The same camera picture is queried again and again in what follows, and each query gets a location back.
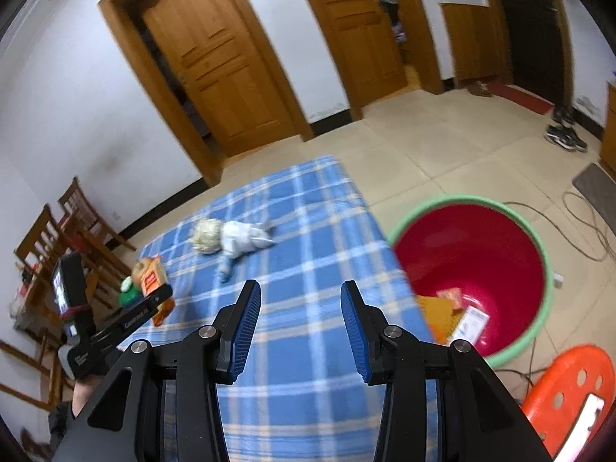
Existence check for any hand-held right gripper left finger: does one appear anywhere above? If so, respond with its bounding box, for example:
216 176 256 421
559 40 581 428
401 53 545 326
50 279 263 462

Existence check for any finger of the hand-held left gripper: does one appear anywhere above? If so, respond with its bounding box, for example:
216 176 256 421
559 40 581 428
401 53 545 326
139 284 174 316

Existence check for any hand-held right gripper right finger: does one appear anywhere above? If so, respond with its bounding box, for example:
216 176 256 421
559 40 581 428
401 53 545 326
340 280 554 462

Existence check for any orange snack packet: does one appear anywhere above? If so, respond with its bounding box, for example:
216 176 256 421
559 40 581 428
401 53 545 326
142 256 176 328

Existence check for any cream paper ball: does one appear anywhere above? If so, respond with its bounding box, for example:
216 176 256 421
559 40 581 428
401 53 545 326
192 218 224 255

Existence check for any white plastic bag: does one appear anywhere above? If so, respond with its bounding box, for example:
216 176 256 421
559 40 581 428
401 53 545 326
218 220 276 283

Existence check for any orange cardboard box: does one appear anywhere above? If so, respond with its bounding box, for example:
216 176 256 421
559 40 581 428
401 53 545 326
435 288 465 311

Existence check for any white cardboard box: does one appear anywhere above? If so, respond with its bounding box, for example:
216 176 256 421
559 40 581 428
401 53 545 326
450 305 490 345

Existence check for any red basin with green rim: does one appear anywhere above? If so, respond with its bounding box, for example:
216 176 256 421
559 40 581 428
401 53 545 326
387 195 554 369

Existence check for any person's left forearm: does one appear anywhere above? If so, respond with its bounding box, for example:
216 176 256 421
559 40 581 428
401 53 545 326
48 378 104 448

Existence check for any green clover-shaped container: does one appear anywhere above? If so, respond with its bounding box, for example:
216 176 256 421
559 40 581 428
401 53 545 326
118 276 145 308

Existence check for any brown wooden chair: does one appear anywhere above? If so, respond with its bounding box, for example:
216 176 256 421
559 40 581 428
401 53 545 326
13 204 131 309
58 176 138 251

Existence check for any blue plaid tablecloth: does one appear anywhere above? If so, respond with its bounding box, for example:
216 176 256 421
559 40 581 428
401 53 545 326
115 155 441 462

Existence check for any orange plastic stool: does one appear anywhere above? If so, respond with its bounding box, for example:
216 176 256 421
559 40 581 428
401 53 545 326
521 344 616 460

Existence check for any light wooden panel door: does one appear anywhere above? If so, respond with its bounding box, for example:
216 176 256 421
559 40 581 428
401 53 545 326
298 0 410 107
142 0 290 155

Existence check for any grey floor mat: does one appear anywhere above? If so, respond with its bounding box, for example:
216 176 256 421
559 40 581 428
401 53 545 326
572 162 616 222

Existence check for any dark sneaker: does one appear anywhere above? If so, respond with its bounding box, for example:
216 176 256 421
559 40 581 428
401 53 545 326
551 103 576 128
545 124 589 153

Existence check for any red door mat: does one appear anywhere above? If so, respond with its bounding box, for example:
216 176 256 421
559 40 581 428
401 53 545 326
491 83 554 116

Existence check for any wooden cabinet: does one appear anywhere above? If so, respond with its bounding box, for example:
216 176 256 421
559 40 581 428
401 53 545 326
599 82 616 179

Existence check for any black entrance door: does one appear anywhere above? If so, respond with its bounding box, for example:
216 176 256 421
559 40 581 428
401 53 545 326
491 0 576 107

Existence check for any grey floor cable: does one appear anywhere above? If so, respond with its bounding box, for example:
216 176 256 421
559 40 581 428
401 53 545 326
500 191 609 263

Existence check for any low wooden wall panel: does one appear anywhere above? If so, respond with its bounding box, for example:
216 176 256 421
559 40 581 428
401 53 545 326
440 2 513 90

